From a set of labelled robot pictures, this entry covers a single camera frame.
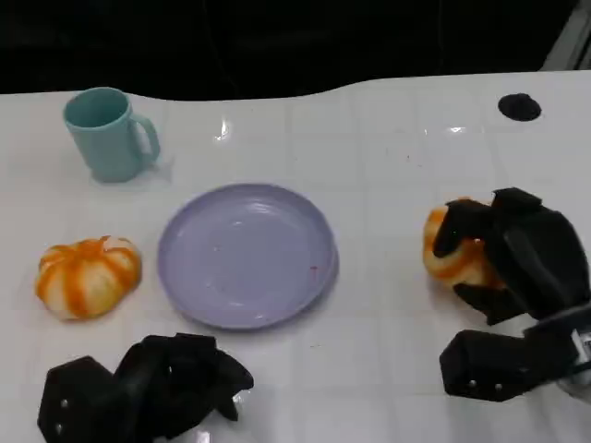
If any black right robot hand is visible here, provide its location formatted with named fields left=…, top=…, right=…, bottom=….
left=432, top=186, right=591, bottom=327

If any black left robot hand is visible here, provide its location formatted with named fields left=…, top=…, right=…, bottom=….
left=113, top=332, right=256, bottom=440

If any orange striped toy bread roll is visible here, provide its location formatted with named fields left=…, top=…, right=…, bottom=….
left=423, top=197, right=509, bottom=290

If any round orange white bread roll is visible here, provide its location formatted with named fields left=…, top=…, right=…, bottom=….
left=35, top=234, right=143, bottom=323

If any lilac plate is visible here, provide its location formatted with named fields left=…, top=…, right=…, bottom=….
left=156, top=183, right=341, bottom=331

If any black table grommet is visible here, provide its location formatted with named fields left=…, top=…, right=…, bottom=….
left=497, top=92, right=542, bottom=122

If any pale green mug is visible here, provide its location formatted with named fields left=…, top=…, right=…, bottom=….
left=63, top=86, right=162, bottom=184

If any black curtain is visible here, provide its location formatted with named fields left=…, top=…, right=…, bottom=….
left=0, top=0, right=572, bottom=101

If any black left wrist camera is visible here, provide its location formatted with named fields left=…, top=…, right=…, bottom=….
left=36, top=354, right=122, bottom=438

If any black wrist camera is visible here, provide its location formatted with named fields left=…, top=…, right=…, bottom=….
left=36, top=354, right=122, bottom=438
left=438, top=329, right=578, bottom=403

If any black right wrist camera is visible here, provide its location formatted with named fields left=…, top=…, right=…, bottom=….
left=438, top=329, right=578, bottom=403

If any grey white frame bar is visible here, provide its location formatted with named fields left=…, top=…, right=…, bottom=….
left=537, top=0, right=591, bottom=73

